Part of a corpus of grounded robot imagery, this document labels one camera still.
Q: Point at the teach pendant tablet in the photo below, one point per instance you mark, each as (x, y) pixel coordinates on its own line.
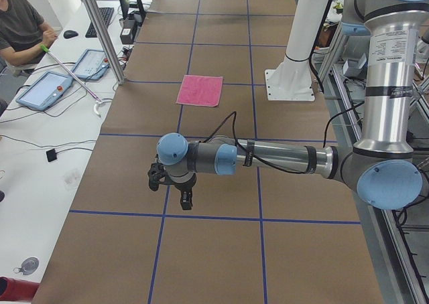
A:
(45, 91)
(91, 66)

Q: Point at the near teach pendant tablet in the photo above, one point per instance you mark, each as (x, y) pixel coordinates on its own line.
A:
(45, 91)

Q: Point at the red object at corner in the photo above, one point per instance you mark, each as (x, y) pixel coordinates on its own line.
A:
(18, 290)

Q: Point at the white camera stand pillar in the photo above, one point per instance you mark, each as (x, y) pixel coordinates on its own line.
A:
(291, 80)

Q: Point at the far teach pendant tablet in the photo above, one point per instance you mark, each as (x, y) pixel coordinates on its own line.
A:
(91, 66)

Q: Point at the reacher grabber stick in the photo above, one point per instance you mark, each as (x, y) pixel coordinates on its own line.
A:
(98, 101)

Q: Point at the black power box with label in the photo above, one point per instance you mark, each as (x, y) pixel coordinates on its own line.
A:
(130, 26)

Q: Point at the round metal disc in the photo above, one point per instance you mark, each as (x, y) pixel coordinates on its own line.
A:
(28, 266)

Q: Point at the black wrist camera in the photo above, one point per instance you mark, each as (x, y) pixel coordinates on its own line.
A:
(157, 176)

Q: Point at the aluminium frame post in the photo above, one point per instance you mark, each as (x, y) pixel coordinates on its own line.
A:
(104, 38)

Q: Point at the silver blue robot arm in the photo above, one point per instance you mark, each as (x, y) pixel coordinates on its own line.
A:
(393, 26)

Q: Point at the pink and grey towel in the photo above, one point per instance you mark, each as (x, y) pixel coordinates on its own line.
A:
(200, 90)

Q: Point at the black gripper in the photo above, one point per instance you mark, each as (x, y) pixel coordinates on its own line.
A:
(183, 187)

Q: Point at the black computer mouse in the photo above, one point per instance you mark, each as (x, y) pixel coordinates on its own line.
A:
(70, 34)

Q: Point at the aluminium frame rack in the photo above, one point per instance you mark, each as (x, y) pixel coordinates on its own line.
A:
(391, 192)

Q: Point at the small black square pad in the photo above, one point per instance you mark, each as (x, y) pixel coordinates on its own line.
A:
(51, 155)

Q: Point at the seated person in grey shirt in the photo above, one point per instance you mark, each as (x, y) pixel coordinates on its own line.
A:
(23, 33)

